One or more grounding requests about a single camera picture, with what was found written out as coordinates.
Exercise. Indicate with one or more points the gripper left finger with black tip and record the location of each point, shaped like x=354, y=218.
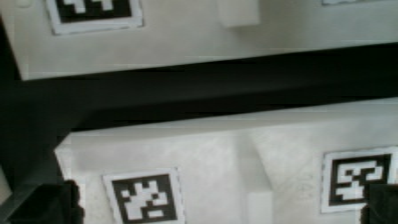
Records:
x=50, y=206

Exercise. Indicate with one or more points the gripper right finger with grey tip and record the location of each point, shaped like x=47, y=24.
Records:
x=379, y=213

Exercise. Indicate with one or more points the white cabinet door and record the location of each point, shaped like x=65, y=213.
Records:
x=86, y=36
x=264, y=168

